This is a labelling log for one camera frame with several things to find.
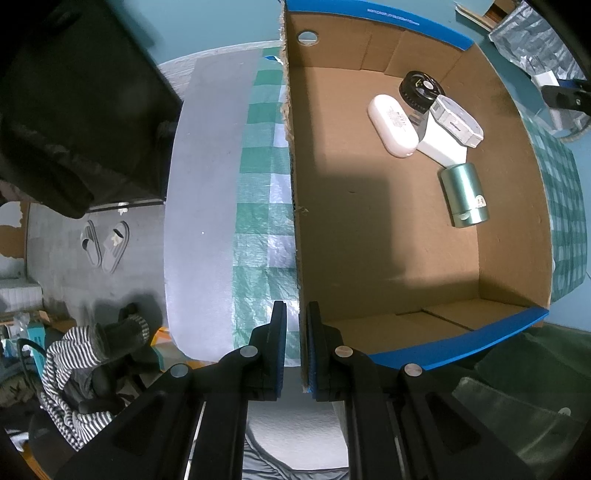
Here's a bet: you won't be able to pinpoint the grey cloth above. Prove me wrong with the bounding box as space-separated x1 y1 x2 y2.
242 434 350 480

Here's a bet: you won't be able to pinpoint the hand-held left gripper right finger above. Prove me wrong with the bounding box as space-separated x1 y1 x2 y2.
306 301 536 480

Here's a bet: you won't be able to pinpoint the cardboard box blue edges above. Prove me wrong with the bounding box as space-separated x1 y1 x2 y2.
278 0 554 394

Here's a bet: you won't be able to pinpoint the white oval case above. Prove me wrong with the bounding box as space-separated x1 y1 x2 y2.
368 94 419 160

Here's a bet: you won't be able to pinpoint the black round jar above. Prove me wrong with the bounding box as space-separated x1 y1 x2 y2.
399 71 444 139

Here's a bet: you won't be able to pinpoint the wooden strip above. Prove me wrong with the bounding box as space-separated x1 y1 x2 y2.
455 0 516 31

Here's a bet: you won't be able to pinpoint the teal metal cylinder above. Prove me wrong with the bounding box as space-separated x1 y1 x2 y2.
438 162 491 229

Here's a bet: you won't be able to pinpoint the orange teal carton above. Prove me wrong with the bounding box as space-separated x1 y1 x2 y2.
150 325 186 371

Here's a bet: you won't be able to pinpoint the black cabinet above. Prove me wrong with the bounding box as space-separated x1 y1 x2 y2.
0 0 182 220

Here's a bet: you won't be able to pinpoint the white rectangular box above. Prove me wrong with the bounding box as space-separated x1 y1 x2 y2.
417 95 485 167

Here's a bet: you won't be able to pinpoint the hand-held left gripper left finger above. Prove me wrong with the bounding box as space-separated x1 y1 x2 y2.
53 300 288 480

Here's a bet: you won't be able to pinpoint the striped cloth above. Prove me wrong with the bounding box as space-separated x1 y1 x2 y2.
39 316 150 451

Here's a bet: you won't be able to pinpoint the grey slipper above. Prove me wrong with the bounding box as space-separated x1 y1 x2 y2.
81 220 103 268
102 221 130 274

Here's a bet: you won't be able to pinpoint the silver foil bag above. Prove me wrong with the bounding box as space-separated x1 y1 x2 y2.
489 2 588 88

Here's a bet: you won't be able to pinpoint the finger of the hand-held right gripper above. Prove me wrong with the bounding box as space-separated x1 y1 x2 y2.
540 78 591 112

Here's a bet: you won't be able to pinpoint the green white checked tablecloth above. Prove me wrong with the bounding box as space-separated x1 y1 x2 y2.
229 55 581 368

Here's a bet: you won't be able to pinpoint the white stacked boxes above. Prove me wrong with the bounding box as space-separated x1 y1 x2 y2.
0 276 43 315

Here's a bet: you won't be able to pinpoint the teal small box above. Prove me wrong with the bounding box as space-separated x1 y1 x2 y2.
18 323 47 357

